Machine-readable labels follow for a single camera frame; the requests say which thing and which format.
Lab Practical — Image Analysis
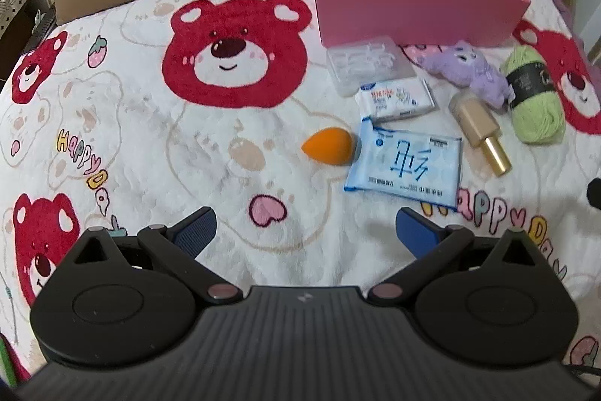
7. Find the blue wet wipes pack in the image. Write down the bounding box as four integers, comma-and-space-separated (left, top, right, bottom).
344, 118, 463, 210

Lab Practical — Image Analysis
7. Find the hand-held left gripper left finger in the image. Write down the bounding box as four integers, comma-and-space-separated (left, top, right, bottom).
61, 207, 243, 303

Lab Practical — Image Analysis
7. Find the green yarn ball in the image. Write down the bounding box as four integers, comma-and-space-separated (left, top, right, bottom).
500, 45, 566, 144

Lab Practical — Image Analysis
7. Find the clear plastic box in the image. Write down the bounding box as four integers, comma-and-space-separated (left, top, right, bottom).
327, 35, 418, 97

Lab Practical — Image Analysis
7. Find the red bear printed blanket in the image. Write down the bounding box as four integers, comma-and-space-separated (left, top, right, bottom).
0, 0, 601, 385

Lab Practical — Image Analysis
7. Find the patterned cloth covered cabinet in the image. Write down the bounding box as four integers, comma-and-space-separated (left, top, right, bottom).
0, 0, 57, 73

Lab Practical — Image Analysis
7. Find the orange makeup sponge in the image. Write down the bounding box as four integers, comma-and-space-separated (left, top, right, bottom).
301, 127, 358, 167

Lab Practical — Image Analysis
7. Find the purple plush toy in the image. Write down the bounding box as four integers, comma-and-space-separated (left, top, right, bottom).
421, 40, 515, 114

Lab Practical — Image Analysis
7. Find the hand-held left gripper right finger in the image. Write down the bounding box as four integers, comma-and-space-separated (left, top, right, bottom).
367, 207, 548, 305

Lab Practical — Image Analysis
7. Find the white tissue pack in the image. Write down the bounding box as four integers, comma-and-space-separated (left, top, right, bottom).
355, 78, 437, 123

